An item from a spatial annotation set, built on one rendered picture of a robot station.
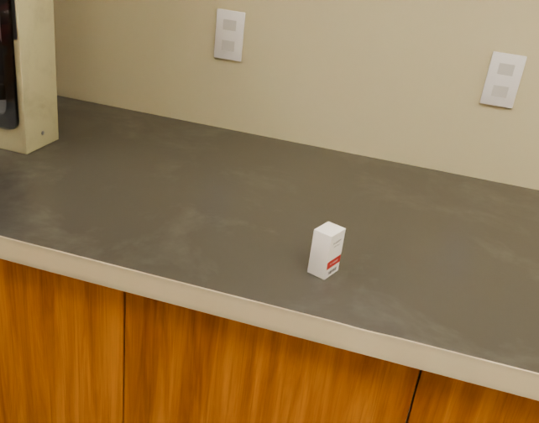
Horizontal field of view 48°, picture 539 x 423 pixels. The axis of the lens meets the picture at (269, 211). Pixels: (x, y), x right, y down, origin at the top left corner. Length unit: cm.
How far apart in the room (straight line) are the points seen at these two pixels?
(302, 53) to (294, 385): 81
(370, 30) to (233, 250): 68
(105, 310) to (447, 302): 52
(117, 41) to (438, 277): 102
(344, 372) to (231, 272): 22
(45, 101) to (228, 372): 68
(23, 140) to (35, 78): 12
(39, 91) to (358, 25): 70
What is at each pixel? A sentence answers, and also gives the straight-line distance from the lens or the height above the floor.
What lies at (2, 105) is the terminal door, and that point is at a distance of 128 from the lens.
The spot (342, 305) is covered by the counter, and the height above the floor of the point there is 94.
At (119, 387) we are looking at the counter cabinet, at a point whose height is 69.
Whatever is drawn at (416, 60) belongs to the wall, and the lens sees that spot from 143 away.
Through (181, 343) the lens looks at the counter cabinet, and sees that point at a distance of 96.
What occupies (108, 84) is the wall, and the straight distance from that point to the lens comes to 167.
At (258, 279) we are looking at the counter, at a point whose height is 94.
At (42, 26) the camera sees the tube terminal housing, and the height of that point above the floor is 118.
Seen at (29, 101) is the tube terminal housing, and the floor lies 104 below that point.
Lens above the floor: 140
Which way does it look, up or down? 25 degrees down
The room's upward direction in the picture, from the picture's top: 7 degrees clockwise
